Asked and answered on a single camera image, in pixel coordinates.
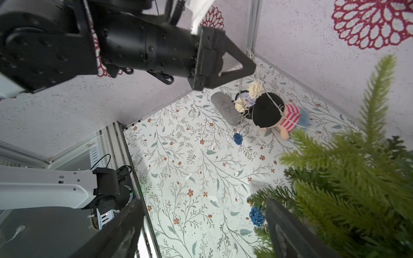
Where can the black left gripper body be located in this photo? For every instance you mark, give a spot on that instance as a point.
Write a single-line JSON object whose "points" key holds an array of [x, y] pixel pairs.
{"points": [[209, 59]]}

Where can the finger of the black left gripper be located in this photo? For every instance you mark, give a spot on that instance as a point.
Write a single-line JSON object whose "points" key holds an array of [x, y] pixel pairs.
{"points": [[222, 45]]}

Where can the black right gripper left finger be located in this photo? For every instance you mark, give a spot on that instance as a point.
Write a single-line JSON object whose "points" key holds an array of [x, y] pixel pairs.
{"points": [[118, 238]]}

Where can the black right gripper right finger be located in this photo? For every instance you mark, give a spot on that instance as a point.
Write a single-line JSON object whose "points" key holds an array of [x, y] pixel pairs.
{"points": [[290, 238]]}

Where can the string lights with rattan balls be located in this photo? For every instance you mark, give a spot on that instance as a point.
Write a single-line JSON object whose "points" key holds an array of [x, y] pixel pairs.
{"points": [[255, 96]]}

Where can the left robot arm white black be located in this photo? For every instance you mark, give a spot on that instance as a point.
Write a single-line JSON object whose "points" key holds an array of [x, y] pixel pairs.
{"points": [[45, 43]]}

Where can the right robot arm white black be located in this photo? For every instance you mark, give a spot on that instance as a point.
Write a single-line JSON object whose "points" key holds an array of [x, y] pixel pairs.
{"points": [[97, 190]]}

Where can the small green christmas tree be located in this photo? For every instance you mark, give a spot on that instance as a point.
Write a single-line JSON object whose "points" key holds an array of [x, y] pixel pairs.
{"points": [[355, 191]]}

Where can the black alarm clock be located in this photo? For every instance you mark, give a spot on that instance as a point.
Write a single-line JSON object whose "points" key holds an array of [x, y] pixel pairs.
{"points": [[243, 103]]}

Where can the grey fabric glasses case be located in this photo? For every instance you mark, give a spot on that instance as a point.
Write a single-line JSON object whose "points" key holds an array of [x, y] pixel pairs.
{"points": [[225, 106]]}

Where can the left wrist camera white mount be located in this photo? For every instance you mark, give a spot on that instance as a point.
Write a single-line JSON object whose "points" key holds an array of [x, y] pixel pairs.
{"points": [[199, 9]]}

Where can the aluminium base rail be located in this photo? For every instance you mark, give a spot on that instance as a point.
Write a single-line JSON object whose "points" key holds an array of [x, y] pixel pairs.
{"points": [[109, 149]]}

